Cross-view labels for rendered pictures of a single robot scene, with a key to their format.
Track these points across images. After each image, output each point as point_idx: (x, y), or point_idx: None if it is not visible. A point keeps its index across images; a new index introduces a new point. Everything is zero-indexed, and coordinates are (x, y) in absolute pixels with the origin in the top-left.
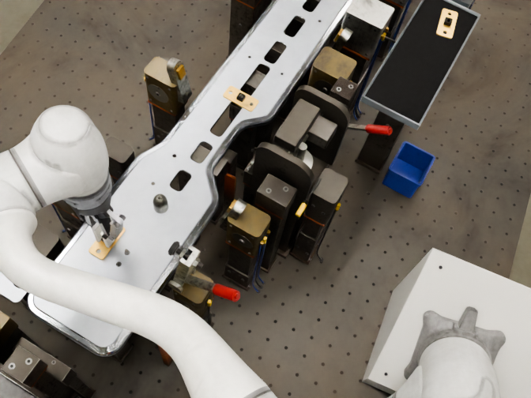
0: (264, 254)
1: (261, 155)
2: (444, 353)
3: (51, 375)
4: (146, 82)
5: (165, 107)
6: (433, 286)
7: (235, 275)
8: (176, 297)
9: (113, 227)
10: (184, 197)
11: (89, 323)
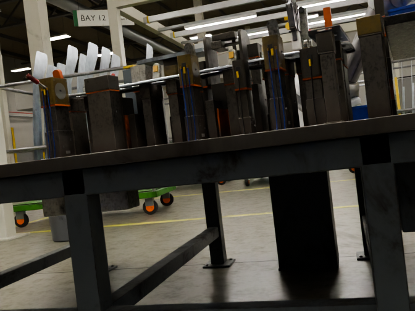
0: (267, 113)
1: (241, 36)
2: (296, 77)
3: None
4: (191, 63)
5: (198, 81)
6: None
7: None
8: None
9: (298, 13)
10: (260, 63)
11: (343, 48)
